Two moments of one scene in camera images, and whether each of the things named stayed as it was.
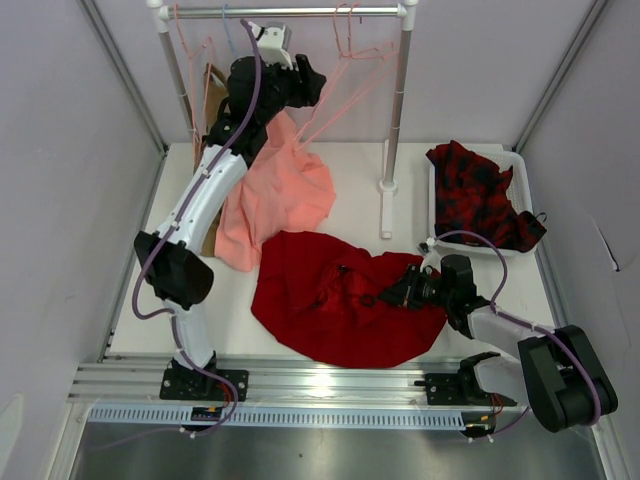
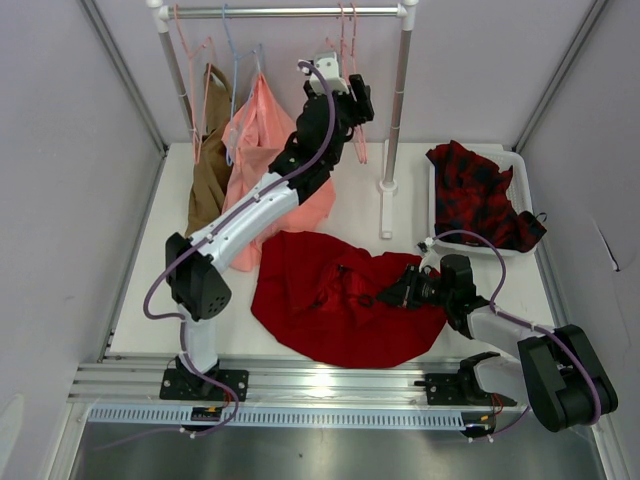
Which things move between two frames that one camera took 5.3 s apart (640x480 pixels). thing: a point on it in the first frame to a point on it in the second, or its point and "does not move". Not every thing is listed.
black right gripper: x=406 y=288 does not move
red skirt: x=321 y=297 does not move
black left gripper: x=305 y=82 to x=362 y=110
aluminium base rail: x=280 y=381 does not move
